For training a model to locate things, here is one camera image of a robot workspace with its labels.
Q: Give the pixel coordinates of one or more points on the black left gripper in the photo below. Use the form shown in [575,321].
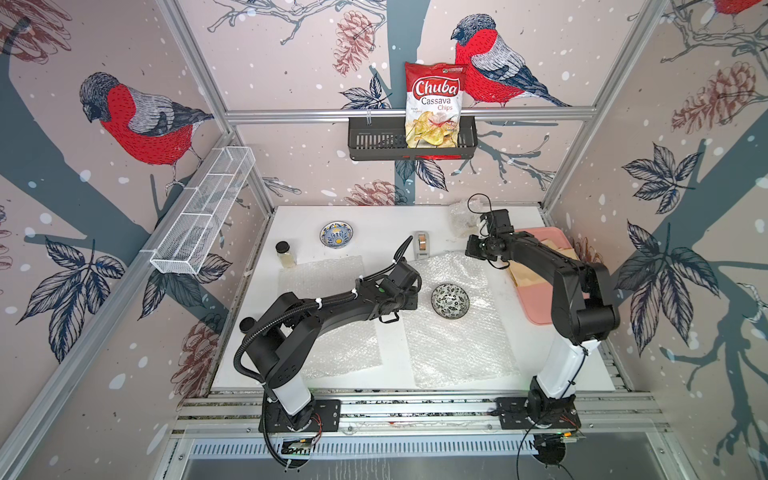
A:
[414,298]

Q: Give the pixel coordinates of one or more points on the red cassava chips bag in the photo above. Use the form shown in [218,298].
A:
[434,97]

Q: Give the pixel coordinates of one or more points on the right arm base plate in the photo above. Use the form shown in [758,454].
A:
[519,413]

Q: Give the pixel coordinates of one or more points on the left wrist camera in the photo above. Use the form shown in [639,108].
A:
[405,267]

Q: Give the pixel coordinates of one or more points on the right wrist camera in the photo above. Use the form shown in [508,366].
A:
[497,223]

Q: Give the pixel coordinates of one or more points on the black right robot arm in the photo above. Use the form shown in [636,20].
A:
[581,312]

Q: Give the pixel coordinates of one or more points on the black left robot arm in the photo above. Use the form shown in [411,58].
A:
[276,346]

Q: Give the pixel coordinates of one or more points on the black wire wall basket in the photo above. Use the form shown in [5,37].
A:
[388,139]

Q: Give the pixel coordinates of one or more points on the blue yellow patterned bowl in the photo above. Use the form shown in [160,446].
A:
[336,234]

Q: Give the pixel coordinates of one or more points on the pink plastic tray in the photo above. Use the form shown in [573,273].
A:
[536,300]

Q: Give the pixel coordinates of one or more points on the pink floral leaf bowl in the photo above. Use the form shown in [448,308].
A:
[450,301]

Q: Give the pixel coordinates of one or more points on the bubble wrap sheet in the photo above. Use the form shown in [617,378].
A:
[462,221]
[447,353]
[344,350]

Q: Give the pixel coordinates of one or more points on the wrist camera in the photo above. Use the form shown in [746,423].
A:
[497,223]
[405,267]

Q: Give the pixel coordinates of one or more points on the white mesh wall shelf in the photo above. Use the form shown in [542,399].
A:
[191,237]

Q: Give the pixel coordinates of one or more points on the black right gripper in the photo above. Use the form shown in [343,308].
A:
[469,248]

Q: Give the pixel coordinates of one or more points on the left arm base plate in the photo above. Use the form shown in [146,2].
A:
[318,415]

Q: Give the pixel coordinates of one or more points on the glass jar black lid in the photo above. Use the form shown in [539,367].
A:
[285,254]

